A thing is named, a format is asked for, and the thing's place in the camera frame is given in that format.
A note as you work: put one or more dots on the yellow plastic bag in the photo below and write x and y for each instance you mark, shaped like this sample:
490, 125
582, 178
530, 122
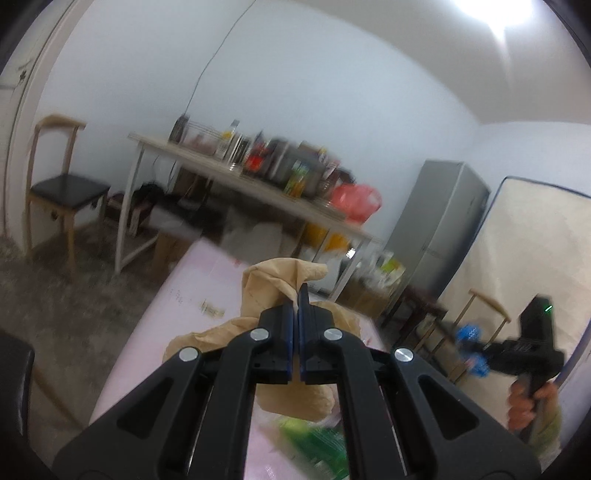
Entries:
328, 237

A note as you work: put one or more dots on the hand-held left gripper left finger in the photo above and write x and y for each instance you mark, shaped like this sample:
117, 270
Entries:
290, 341

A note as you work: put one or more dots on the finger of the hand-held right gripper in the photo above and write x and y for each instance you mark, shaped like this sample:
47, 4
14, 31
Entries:
467, 333
480, 364

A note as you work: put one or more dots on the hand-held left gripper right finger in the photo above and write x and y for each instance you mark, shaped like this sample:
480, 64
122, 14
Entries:
302, 341

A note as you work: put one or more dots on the grey refrigerator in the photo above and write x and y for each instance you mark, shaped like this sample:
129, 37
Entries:
438, 221

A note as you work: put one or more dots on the green plastic packet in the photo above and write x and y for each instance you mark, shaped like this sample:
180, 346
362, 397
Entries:
318, 450

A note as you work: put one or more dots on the brown paper bag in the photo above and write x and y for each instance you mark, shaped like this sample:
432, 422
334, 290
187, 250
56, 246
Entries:
277, 286

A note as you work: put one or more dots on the black cloth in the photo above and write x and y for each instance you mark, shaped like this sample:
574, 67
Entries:
157, 194

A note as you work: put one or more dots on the long wooden side table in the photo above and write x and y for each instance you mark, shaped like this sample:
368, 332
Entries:
203, 159

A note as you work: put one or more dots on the brown cardboard box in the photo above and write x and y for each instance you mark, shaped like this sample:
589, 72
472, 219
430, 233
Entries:
364, 297

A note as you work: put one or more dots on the person's right hand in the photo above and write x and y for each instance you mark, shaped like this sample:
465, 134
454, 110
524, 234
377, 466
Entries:
519, 406

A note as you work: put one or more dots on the person's right forearm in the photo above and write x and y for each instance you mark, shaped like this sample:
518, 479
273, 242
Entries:
547, 429

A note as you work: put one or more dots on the red plastic bag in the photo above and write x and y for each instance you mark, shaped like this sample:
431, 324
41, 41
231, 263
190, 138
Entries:
355, 203

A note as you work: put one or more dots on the white sack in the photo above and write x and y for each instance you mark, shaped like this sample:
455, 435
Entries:
254, 237

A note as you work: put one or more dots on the dark wooden stool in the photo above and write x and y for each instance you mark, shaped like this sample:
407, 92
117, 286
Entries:
415, 304

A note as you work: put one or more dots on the beige mattress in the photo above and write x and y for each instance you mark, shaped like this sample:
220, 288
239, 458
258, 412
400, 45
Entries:
521, 249

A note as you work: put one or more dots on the red jar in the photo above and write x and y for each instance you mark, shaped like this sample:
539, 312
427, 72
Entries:
254, 159

